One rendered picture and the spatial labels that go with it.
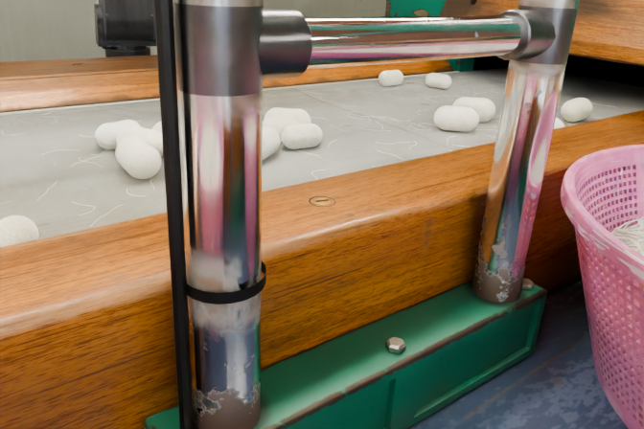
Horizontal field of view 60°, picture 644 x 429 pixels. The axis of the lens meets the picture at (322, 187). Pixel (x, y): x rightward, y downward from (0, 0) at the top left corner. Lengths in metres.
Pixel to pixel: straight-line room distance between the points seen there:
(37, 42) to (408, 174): 2.26
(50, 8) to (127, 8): 1.67
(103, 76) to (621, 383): 0.47
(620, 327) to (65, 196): 0.28
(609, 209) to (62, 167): 0.33
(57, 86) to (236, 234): 0.40
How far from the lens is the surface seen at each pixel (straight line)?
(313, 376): 0.22
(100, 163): 0.38
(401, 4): 0.89
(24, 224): 0.26
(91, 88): 0.55
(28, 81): 0.54
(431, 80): 0.66
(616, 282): 0.25
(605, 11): 0.65
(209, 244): 0.16
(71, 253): 0.21
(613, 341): 0.28
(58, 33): 2.50
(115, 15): 0.82
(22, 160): 0.40
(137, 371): 0.20
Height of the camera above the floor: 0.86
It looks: 21 degrees down
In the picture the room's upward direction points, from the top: 3 degrees clockwise
